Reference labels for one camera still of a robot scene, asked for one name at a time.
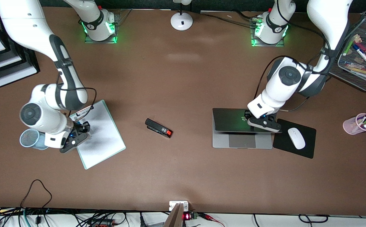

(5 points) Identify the black stacked letter tray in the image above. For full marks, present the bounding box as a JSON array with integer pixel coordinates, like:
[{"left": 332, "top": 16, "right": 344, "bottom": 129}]
[{"left": 0, "top": 6, "right": 41, "bottom": 88}]

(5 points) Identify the blue-capped white marker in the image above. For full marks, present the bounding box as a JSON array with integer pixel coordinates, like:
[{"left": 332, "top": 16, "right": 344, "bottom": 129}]
[{"left": 352, "top": 44, "right": 366, "bottom": 67}]

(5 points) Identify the metal base plate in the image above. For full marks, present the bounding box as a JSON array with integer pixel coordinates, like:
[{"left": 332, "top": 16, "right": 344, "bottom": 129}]
[
  {"left": 84, "top": 13, "right": 120, "bottom": 44},
  {"left": 251, "top": 19, "right": 285, "bottom": 48}
]

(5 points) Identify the black table cable bundle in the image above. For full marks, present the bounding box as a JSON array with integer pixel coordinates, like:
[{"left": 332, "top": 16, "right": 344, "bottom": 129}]
[{"left": 202, "top": 10, "right": 264, "bottom": 28}]

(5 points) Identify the black stapler orange tip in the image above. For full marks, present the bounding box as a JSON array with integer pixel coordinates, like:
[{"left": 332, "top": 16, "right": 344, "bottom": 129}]
[{"left": 145, "top": 118, "right": 173, "bottom": 138}]

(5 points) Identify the blank white paper sheet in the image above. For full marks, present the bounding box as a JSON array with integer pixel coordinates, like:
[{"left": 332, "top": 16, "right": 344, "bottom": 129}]
[{"left": 76, "top": 102, "right": 125, "bottom": 168}]

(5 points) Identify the white desk lamp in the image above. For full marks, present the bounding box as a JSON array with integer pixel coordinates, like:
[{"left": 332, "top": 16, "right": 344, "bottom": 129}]
[{"left": 170, "top": 0, "right": 193, "bottom": 31}]

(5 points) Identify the black looped cable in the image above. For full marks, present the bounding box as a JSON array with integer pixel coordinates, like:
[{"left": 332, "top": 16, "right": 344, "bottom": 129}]
[{"left": 298, "top": 214, "right": 329, "bottom": 223}]

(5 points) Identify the mint green clipboard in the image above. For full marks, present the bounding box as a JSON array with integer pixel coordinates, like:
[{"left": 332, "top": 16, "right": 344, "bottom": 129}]
[{"left": 70, "top": 100, "right": 127, "bottom": 170}]

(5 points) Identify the red wire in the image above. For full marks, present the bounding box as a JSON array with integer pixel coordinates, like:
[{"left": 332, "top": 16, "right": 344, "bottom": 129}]
[{"left": 199, "top": 213, "right": 225, "bottom": 227}]

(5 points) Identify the green marker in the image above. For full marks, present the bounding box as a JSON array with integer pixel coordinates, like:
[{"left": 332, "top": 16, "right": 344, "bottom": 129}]
[{"left": 343, "top": 38, "right": 357, "bottom": 56}]

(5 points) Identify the tangled black cable bundle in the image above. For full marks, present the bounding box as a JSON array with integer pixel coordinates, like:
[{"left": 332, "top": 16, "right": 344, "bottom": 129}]
[{"left": 0, "top": 207, "right": 171, "bottom": 227}]

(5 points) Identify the silver laptop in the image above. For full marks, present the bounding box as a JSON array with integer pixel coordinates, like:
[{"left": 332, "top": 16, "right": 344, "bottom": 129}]
[{"left": 212, "top": 108, "right": 282, "bottom": 149}]

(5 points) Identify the black mouse pad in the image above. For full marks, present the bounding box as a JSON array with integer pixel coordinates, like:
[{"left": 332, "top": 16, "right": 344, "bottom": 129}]
[{"left": 273, "top": 119, "right": 317, "bottom": 159}]

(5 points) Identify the pink translucent pen cup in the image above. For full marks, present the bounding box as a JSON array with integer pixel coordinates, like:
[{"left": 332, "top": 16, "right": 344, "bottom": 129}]
[{"left": 343, "top": 113, "right": 366, "bottom": 135}]

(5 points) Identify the thin black cable loop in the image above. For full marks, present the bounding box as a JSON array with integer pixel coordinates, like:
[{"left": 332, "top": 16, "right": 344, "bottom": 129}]
[{"left": 20, "top": 179, "right": 53, "bottom": 210}]

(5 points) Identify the white computer mouse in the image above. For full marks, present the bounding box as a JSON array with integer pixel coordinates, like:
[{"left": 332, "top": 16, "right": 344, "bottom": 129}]
[{"left": 287, "top": 127, "right": 306, "bottom": 150}]

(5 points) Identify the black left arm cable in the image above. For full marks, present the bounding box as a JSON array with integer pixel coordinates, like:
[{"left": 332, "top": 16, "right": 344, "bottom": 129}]
[{"left": 254, "top": 22, "right": 332, "bottom": 112}]

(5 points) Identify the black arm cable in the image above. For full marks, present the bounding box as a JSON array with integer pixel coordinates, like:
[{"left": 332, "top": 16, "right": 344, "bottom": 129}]
[
  {"left": 254, "top": 22, "right": 332, "bottom": 112},
  {"left": 57, "top": 71, "right": 97, "bottom": 111}
]

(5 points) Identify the yellow highlighter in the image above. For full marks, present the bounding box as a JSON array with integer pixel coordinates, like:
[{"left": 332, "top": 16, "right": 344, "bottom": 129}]
[{"left": 349, "top": 66, "right": 366, "bottom": 76}]

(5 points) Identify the brown wooden post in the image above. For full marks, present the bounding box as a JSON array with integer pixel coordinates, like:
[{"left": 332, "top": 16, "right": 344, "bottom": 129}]
[{"left": 163, "top": 203, "right": 184, "bottom": 227}]

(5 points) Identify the orange black connector strip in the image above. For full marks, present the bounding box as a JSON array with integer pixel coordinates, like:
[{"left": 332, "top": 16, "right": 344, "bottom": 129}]
[{"left": 90, "top": 220, "right": 115, "bottom": 227}]

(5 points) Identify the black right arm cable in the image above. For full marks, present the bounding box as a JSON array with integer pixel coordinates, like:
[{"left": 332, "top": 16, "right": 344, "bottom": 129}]
[{"left": 57, "top": 71, "right": 97, "bottom": 111}]

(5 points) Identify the white power box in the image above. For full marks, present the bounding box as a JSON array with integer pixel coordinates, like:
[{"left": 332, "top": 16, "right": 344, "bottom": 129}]
[{"left": 169, "top": 201, "right": 189, "bottom": 212}]

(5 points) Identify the blue mesh pen cup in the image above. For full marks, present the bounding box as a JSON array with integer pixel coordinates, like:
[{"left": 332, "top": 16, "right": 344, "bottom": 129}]
[{"left": 20, "top": 128, "right": 49, "bottom": 150}]

